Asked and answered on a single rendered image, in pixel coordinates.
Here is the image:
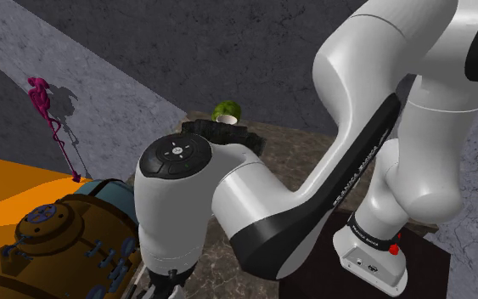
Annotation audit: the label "magenta flamingo figure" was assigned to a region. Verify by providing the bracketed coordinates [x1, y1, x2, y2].
[27, 76, 82, 183]

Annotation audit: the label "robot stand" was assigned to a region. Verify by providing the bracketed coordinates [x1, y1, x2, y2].
[278, 208, 452, 299]

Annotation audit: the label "green round cup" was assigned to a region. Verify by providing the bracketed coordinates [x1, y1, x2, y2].
[211, 100, 243, 126]

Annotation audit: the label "orange table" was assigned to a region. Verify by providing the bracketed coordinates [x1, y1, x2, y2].
[0, 153, 96, 275]

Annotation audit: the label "brown barrel machine blue knobs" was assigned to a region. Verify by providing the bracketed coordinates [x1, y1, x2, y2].
[0, 178, 143, 299]

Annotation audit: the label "black ragged basket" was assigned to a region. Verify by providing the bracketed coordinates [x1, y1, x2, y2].
[180, 118, 267, 157]

